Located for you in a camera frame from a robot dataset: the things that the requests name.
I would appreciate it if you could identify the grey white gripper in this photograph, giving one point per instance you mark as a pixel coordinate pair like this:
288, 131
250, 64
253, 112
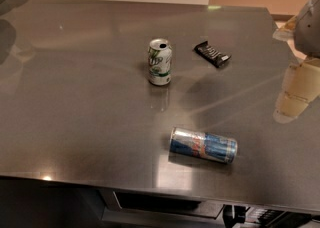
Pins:
309, 28

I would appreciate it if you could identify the blue silver redbull can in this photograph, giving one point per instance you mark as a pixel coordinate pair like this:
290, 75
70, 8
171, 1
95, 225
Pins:
203, 145

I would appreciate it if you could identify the green white soda can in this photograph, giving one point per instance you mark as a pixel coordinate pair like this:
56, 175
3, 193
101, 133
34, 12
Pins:
159, 61

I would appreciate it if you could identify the black candy bar wrapper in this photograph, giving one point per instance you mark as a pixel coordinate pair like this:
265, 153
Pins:
213, 56

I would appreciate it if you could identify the dark drawer under table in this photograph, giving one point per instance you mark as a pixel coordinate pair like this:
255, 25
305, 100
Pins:
150, 209

